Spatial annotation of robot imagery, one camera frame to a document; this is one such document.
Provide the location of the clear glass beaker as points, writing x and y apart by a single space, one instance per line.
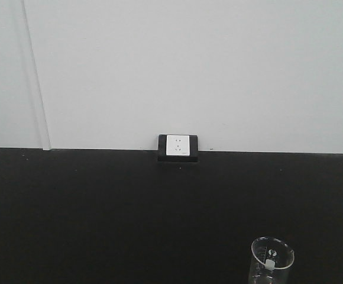
263 248

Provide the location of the white socket on black base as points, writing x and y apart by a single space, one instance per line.
177 148

